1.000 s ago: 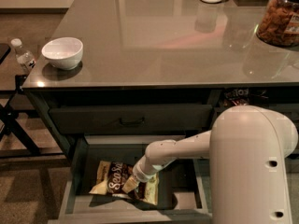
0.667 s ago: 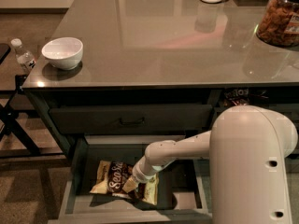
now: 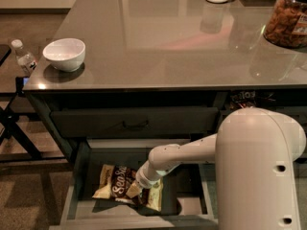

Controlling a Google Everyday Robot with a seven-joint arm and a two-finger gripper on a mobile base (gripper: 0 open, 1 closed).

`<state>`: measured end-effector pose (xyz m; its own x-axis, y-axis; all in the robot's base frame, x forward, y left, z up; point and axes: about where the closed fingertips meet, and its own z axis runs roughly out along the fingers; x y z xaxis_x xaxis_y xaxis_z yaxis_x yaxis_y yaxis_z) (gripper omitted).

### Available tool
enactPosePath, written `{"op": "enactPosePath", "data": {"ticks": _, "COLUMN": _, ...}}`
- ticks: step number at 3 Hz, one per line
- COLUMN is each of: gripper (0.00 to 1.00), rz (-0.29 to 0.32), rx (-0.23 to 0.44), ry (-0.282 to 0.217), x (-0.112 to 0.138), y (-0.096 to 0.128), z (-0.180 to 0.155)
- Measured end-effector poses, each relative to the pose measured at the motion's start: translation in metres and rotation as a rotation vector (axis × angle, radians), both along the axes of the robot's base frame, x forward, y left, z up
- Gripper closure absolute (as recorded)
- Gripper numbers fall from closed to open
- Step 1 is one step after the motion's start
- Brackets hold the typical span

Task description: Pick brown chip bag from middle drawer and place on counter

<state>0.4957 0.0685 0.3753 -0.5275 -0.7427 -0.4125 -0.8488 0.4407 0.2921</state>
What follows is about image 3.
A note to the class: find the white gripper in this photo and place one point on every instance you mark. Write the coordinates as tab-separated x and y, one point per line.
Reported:
143	180

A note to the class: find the brown chip bag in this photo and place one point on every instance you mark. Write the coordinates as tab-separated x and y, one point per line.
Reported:
115	181

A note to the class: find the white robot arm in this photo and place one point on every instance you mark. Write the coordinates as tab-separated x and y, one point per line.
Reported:
254	152

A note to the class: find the open grey middle drawer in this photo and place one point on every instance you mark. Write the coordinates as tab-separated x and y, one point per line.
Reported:
188	198

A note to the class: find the dark top left drawer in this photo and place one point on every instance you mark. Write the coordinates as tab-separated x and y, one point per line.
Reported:
143	122

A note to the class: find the dark drawer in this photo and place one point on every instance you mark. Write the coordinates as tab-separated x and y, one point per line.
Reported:
143	122
290	102

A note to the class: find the dark counter cabinet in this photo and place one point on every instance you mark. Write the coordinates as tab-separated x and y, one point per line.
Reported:
162	53

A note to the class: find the dark snack bag in drawer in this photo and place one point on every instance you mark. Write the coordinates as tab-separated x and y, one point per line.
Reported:
242	99

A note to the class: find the dark top right drawer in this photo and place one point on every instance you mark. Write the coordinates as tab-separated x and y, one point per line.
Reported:
290	102

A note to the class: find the black side table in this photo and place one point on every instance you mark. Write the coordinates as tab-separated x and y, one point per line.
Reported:
12	81

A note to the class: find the white ceramic bowl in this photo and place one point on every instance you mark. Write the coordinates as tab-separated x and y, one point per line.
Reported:
66	54

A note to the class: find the clear plastic water bottle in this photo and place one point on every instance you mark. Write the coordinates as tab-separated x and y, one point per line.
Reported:
25	59

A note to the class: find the clear jar of nuts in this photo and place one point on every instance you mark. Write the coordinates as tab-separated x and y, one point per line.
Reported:
287	26

